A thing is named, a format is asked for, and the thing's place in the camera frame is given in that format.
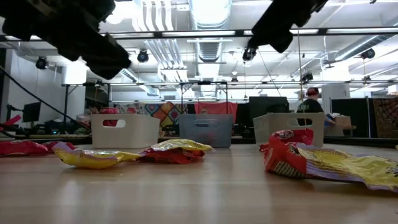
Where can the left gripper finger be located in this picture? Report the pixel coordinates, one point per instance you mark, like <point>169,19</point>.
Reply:
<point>115,53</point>
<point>105,68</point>

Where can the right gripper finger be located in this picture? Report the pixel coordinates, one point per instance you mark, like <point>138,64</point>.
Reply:
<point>281,42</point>
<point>259,39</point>

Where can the red candy pack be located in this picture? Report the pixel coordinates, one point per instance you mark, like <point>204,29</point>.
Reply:
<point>292,136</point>
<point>21,148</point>
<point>62,145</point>

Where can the yellow candy pack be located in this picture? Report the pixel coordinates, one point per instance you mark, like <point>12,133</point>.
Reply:
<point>182,144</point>
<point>90,159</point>
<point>351,169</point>

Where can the orange candy pack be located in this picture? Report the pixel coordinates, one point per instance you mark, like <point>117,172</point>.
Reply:
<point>174,157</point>
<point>276,158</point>

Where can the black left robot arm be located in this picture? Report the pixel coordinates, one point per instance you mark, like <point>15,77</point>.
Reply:
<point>14,18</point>

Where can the black ceiling spotlight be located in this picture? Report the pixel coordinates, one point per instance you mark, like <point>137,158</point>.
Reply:
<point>367,53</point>
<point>41,63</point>
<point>306,77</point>
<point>248,54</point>
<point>142,56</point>

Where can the white ceiling air unit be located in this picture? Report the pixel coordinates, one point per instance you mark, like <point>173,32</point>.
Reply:
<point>74,74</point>

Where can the person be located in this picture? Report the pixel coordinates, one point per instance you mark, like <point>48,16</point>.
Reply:
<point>311,106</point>
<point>94,109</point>

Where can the white ceiling pipe bundle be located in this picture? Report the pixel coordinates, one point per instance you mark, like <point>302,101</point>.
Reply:
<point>161,53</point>

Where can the black screen panel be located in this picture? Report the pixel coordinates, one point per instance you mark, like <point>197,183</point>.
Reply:
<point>267,105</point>

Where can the white plastic bin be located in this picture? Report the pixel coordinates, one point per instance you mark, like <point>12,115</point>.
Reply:
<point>273,124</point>
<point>140,130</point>

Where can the colourful patchwork quilt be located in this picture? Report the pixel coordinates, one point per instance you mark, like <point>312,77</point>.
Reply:
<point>166,113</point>

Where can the red cloth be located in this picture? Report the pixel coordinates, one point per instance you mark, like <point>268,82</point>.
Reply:
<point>217,108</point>

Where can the black monitor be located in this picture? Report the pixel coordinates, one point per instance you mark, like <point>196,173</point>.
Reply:
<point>31,112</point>

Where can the cardboard box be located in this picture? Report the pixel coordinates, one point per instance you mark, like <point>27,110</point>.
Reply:
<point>342,121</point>

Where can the grey translucent plastic bin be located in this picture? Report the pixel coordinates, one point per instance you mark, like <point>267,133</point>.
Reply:
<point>217,130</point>

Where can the wooden side table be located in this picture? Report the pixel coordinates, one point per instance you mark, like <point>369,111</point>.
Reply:
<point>342,127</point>

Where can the black partition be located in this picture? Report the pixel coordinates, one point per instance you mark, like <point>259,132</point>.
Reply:
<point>357,115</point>

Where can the patterned brown tapestry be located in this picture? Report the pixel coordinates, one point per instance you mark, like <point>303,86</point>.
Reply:
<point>385,118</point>

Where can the black overhead frame beam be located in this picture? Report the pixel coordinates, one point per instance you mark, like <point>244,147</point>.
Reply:
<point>157,34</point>

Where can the silver round ceiling duct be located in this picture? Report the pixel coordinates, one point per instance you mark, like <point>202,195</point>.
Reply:
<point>210,18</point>

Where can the silver slanted ceiling duct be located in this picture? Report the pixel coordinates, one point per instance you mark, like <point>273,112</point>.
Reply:
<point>357,48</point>

